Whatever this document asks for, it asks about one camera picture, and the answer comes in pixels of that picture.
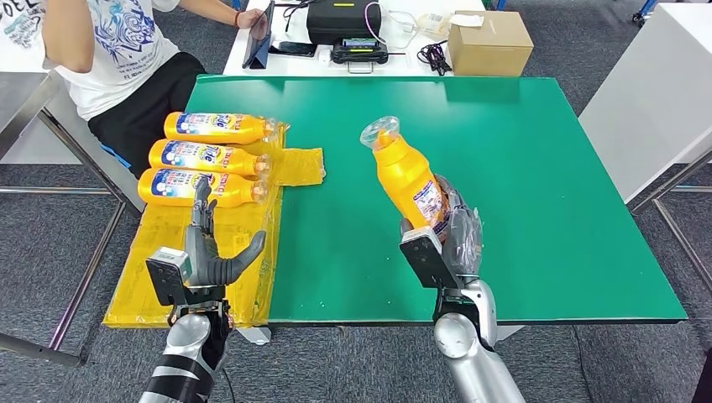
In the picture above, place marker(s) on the blue wheeled base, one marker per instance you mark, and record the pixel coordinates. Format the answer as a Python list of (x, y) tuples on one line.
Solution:
[(645, 8)]

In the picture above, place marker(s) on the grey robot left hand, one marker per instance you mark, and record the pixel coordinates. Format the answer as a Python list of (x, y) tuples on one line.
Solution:
[(206, 261)]

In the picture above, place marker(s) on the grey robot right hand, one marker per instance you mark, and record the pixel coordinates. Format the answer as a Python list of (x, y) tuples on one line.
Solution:
[(464, 239)]

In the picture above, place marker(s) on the orange detergent bottle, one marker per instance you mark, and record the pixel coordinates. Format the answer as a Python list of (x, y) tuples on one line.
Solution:
[(233, 166), (222, 135), (406, 178), (167, 197)]

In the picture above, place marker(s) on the white paper sheet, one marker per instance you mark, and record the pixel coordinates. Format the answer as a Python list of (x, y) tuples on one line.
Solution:
[(466, 21)]

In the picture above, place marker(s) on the brown cardboard box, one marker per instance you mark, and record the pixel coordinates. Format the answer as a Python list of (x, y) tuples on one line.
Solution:
[(489, 50)]

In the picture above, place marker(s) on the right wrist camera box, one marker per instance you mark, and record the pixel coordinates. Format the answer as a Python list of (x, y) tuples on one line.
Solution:
[(425, 261)]

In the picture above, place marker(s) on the person's left hand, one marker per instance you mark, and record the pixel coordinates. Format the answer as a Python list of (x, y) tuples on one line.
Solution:
[(250, 18)]

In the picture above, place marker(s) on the steel frame table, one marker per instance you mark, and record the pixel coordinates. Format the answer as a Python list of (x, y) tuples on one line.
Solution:
[(33, 348)]

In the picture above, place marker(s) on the yellow taped cardboard mat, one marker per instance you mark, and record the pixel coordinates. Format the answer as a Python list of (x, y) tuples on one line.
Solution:
[(156, 267)]

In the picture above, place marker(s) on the person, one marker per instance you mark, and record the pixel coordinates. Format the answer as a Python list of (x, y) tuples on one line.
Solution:
[(122, 55)]

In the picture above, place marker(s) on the black carrying case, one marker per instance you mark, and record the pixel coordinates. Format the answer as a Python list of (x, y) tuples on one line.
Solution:
[(345, 25)]

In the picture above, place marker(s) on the plastic bag with adapter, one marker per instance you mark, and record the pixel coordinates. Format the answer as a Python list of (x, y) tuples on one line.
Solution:
[(434, 25)]

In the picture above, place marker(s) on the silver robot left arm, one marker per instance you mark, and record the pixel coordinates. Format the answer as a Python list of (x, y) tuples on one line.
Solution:
[(183, 345)]

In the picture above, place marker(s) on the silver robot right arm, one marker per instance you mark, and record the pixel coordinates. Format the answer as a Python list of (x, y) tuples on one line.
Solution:
[(473, 361)]

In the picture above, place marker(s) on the dark tablet in case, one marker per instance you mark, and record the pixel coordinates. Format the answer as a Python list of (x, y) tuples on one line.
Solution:
[(258, 39)]

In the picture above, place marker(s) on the white table with metal legs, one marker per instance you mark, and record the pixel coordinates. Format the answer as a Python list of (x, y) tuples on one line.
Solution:
[(639, 111)]

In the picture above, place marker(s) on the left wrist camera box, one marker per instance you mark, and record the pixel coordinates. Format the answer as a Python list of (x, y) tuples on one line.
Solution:
[(167, 278)]

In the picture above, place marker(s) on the person's right forearm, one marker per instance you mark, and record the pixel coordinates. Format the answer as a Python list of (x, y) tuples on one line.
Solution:
[(69, 39)]

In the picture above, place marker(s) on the small white earbud case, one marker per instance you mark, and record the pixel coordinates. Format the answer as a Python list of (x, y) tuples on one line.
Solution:
[(325, 55)]

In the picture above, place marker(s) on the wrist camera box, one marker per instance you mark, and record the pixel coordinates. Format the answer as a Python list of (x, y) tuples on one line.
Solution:
[(167, 278), (425, 261)]

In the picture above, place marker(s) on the person's left forearm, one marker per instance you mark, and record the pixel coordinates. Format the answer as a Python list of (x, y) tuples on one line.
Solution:
[(214, 10)]

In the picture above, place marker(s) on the black smartphone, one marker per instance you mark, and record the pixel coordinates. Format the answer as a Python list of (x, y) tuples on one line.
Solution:
[(293, 49)]

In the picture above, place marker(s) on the black handheld controller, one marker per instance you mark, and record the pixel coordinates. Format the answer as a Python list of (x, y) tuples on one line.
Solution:
[(359, 54)]

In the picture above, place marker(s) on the white table foot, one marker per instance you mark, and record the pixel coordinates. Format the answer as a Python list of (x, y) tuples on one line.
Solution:
[(255, 335), (512, 332)]

